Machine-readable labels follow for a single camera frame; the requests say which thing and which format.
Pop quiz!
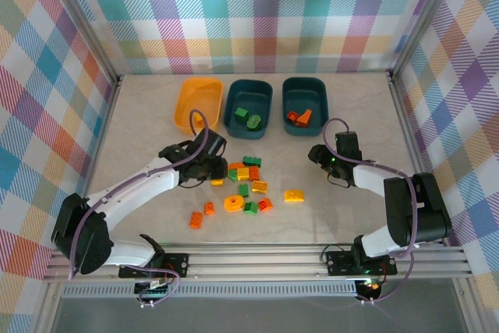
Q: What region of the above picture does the aluminium side rail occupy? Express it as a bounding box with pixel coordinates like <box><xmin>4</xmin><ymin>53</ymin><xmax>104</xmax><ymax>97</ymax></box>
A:
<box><xmin>69</xmin><ymin>73</ymin><xmax>126</xmax><ymax>250</ymax></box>
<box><xmin>388</xmin><ymin>69</ymin><xmax>449</xmax><ymax>248</ymax></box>

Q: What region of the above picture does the aluminium mounting rail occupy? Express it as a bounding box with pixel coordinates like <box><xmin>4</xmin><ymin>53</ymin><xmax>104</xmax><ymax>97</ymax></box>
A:
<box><xmin>42</xmin><ymin>245</ymin><xmax>475</xmax><ymax>283</ymax></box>

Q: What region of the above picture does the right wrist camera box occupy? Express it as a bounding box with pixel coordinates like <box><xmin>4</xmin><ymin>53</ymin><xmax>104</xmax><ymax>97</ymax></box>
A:
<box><xmin>334</xmin><ymin>130</ymin><xmax>363</xmax><ymax>162</ymax></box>

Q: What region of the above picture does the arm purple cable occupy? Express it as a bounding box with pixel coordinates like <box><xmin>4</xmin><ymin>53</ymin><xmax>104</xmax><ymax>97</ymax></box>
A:
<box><xmin>68</xmin><ymin>108</ymin><xmax>214</xmax><ymax>282</ymax></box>
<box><xmin>322</xmin><ymin>117</ymin><xmax>420</xmax><ymax>305</ymax></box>

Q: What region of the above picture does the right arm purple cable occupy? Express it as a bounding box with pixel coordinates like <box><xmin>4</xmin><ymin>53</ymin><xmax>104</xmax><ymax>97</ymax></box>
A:
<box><xmin>322</xmin><ymin>117</ymin><xmax>420</xmax><ymax>305</ymax></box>

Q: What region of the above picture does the teal plastic container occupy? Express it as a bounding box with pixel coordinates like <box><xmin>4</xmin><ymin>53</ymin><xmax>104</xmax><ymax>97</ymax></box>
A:
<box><xmin>281</xmin><ymin>76</ymin><xmax>331</xmax><ymax>137</ymax></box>
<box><xmin>222</xmin><ymin>79</ymin><xmax>274</xmax><ymax>141</ymax></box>

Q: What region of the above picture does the yellow ring lego piece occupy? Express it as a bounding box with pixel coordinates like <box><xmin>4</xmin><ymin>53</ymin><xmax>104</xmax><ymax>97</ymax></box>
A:
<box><xmin>224</xmin><ymin>195</ymin><xmax>245</xmax><ymax>213</ymax></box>

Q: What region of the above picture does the grey slotted cable duct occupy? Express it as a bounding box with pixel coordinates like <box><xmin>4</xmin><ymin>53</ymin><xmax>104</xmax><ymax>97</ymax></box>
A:
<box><xmin>62</xmin><ymin>285</ymin><xmax>358</xmax><ymax>299</ymax></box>

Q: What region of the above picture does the wide yellow lego brick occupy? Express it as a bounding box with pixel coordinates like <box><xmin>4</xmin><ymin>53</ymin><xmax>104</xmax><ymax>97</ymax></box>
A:
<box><xmin>283</xmin><ymin>189</ymin><xmax>306</xmax><ymax>204</ymax></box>

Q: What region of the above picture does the yellow plastic container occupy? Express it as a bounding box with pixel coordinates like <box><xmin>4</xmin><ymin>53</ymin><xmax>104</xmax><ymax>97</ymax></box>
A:
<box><xmin>172</xmin><ymin>76</ymin><xmax>225</xmax><ymax>138</ymax></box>

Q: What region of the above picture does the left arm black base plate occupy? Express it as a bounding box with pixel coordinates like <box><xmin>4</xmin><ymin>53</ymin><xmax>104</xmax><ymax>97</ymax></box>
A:
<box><xmin>119</xmin><ymin>253</ymin><xmax>190</xmax><ymax>278</ymax></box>

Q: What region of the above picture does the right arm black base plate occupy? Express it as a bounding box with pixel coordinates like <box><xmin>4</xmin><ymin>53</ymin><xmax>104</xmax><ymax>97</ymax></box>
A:
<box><xmin>325</xmin><ymin>250</ymin><xmax>398</xmax><ymax>276</ymax></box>

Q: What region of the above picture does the aluminium frame post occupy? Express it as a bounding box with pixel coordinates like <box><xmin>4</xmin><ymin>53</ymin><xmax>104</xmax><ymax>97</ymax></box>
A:
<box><xmin>41</xmin><ymin>0</ymin><xmax>126</xmax><ymax>88</ymax></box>
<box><xmin>388</xmin><ymin>0</ymin><xmax>469</xmax><ymax>80</ymax></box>

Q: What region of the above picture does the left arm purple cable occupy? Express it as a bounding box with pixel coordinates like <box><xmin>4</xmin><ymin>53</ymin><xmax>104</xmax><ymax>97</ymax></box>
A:
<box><xmin>68</xmin><ymin>108</ymin><xmax>214</xmax><ymax>282</ymax></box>

